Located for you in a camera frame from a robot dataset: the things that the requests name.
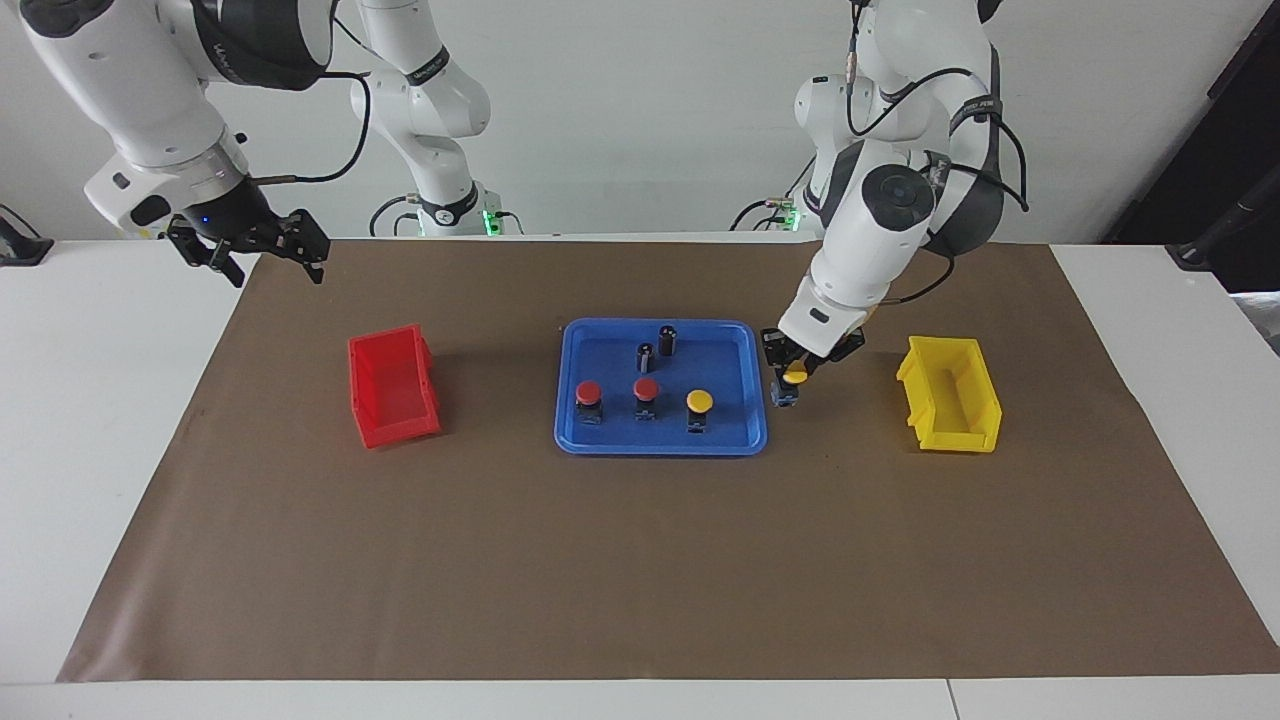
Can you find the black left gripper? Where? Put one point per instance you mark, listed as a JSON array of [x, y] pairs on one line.
[[808, 358]]

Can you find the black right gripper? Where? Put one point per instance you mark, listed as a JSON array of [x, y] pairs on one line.
[[235, 218]]

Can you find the yellow push button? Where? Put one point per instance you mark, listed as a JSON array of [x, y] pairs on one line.
[[796, 378], [699, 401]]

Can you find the red push button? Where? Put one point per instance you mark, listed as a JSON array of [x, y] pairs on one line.
[[646, 389], [588, 391]]

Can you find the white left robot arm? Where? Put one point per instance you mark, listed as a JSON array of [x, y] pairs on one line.
[[870, 260]]

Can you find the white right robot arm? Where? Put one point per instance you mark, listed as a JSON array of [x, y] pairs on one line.
[[140, 90]]

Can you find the blue plastic tray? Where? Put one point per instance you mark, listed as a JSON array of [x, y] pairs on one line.
[[730, 380]]

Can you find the green lit base connector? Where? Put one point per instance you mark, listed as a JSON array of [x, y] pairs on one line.
[[490, 221], [790, 213]]

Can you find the small black cylinder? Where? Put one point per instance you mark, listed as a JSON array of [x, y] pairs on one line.
[[667, 340], [646, 358]]

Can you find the yellow plastic bin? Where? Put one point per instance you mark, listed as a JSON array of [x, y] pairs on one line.
[[960, 440]]

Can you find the red plastic bin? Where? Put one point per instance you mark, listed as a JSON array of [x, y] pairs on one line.
[[400, 425]]

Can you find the black desk device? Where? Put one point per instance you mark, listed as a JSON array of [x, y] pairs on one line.
[[20, 250]]

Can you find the brown paper table mat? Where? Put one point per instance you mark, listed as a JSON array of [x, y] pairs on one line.
[[640, 560]]

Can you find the black stand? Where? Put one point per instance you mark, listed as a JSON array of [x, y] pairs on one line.
[[1200, 250]]

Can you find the grey metallic object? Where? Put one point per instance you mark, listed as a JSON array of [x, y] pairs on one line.
[[1260, 320]]

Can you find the black cabinet panel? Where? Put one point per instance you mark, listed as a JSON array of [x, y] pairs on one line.
[[1240, 130]]

